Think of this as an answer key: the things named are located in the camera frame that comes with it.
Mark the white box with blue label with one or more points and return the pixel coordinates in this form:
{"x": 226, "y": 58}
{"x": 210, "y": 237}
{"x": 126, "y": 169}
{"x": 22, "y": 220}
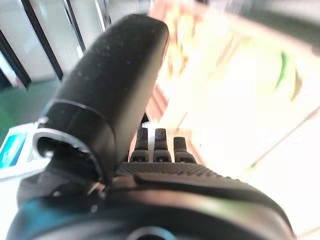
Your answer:
{"x": 13, "y": 150}

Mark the black framed glass partition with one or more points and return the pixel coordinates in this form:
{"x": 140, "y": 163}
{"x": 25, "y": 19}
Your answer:
{"x": 45, "y": 42}

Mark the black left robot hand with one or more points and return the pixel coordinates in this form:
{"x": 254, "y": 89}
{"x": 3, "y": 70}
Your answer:
{"x": 110, "y": 100}

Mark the green vegetable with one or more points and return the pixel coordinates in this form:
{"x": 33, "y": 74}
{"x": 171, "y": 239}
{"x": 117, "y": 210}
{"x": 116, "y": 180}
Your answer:
{"x": 282, "y": 70}

